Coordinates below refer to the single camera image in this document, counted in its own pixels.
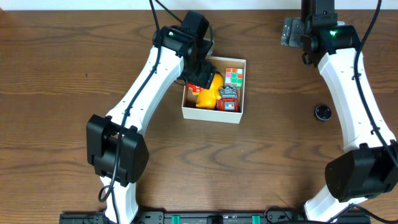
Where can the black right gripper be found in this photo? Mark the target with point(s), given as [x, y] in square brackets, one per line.
[315, 8]

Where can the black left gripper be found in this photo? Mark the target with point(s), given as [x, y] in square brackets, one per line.
[202, 76]

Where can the red ball with white letters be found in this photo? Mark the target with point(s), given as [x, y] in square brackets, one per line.
[195, 90]

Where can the orange toy dinosaur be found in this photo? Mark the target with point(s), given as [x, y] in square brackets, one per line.
[208, 98]

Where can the multicolour puzzle cube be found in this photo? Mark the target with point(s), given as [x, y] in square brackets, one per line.
[234, 77]

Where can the red grey toy fire truck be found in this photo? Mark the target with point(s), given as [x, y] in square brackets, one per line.
[229, 99]

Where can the small black round cap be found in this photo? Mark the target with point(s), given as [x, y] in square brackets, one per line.
[322, 113]

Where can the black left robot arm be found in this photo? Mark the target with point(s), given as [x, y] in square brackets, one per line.
[115, 143]

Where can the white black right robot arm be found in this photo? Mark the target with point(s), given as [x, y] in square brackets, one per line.
[368, 167]

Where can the open cardboard box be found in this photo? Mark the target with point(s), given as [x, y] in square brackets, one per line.
[190, 111]

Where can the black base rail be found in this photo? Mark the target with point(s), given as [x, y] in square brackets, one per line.
[271, 216]

